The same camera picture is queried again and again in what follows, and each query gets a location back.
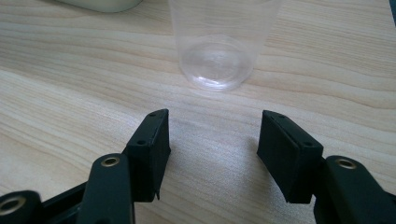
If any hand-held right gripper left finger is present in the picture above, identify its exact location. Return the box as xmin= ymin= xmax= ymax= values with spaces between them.
xmin=121 ymin=108 xmax=172 ymax=203

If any pale green rounded object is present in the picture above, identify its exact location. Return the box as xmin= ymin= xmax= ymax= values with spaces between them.
xmin=55 ymin=0 xmax=144 ymax=14

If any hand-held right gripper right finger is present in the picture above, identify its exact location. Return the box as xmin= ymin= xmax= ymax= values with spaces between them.
xmin=256 ymin=109 xmax=325 ymax=204

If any clear plastic cup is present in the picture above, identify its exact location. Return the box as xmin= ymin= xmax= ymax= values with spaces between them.
xmin=168 ymin=0 xmax=284 ymax=92

